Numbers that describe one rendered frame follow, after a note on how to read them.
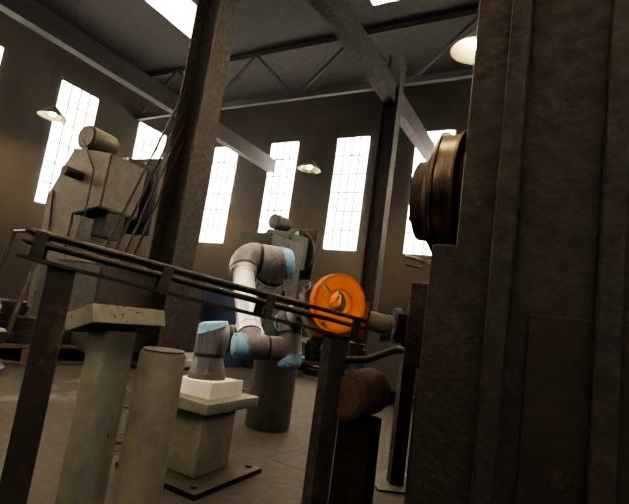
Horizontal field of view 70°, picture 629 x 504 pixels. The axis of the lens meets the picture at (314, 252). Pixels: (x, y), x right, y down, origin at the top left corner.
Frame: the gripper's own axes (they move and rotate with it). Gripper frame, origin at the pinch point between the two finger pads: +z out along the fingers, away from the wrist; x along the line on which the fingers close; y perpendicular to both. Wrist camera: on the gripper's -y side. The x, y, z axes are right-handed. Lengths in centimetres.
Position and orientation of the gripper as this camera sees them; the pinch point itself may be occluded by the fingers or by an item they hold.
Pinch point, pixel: (336, 299)
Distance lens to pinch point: 121.3
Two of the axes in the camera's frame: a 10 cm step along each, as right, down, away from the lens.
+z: 4.6, -3.6, -8.1
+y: 0.0, -9.1, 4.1
